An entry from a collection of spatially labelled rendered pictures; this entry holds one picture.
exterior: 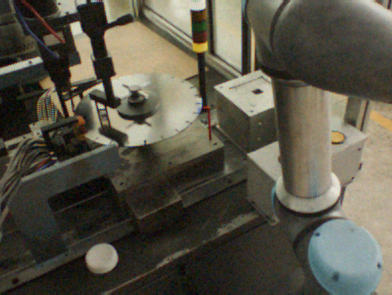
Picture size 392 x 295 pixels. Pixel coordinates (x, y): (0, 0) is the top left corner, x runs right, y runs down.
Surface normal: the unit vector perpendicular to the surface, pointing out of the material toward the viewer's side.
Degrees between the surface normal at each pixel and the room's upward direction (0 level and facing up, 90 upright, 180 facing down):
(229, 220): 0
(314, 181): 91
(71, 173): 90
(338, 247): 7
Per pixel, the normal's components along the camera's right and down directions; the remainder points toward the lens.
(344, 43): -0.25, 0.18
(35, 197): 0.50, 0.53
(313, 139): 0.17, 0.62
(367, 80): -0.20, 0.73
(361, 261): -0.04, -0.69
